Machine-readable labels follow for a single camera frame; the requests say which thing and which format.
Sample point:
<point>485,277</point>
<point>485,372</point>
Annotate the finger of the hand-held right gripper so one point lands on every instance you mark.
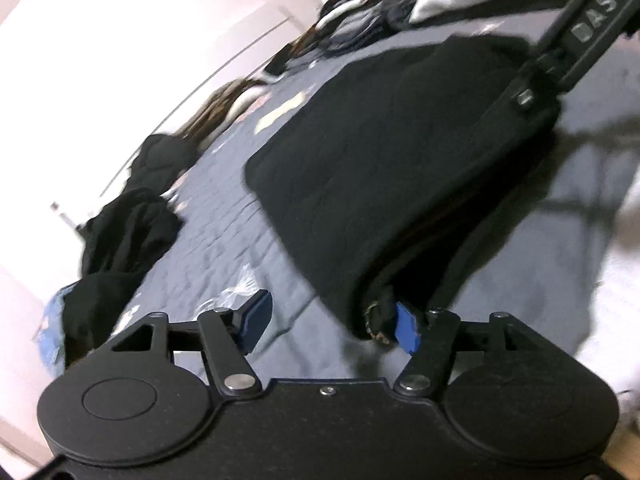
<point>527,95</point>

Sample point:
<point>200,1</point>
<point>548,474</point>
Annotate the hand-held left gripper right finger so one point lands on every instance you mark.
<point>406,331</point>

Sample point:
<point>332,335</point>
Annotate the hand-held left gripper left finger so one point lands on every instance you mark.
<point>255,317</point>

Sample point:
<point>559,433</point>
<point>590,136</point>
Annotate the black garment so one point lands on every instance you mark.
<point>380,170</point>
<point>125,230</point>
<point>160,157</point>

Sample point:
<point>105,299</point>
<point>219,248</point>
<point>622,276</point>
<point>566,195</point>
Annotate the pile of dark clothes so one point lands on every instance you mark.
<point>350,15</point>

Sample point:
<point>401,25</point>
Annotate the clear plastic bag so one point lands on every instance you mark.
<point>235,290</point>

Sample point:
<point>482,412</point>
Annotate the grey printed blanket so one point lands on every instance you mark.
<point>225,240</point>

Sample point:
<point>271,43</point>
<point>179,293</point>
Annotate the white folded garment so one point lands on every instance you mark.
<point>450,2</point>

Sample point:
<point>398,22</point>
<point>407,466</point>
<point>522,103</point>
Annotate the crumpled black garment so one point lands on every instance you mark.
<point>125,230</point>
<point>160,157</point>

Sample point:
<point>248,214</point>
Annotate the blue plastic bag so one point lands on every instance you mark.
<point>50,325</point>

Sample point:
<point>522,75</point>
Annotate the brown fuzzy cloth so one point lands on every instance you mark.
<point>220,107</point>

